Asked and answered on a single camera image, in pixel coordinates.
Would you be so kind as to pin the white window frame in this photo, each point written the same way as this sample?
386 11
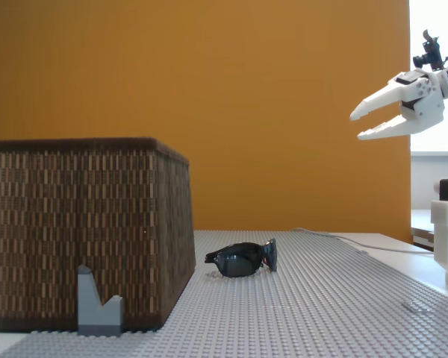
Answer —
433 156

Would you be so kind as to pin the small black camera module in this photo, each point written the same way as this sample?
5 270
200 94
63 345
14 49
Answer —
429 54

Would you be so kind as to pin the grey toy brick piece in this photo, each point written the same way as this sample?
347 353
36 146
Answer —
93 317

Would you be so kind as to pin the clear flat plastic brick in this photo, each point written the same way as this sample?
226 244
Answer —
415 308

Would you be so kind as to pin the black sunglasses with red accents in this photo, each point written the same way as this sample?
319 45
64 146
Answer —
239 261

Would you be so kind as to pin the brown woven bin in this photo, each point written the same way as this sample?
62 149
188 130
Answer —
89 223

